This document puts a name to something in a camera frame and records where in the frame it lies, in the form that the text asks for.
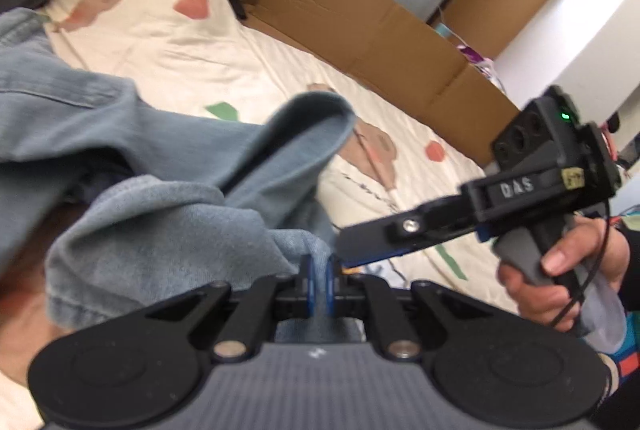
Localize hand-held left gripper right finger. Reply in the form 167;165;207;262
325;259;501;361

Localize teal striped jacket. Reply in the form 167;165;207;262
597;345;640;416

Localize brown cardboard sheet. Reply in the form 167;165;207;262
202;0;522;167

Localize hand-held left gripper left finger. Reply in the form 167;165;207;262
144;255;317;364

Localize bear printed bed sheet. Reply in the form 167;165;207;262
0;0;523;430

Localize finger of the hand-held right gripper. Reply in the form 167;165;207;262
336;195;476;269

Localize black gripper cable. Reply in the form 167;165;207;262
552;197;613;328

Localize person's right hand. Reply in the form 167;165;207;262
497;215;631;335

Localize blue denim pants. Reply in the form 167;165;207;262
0;7;368;346

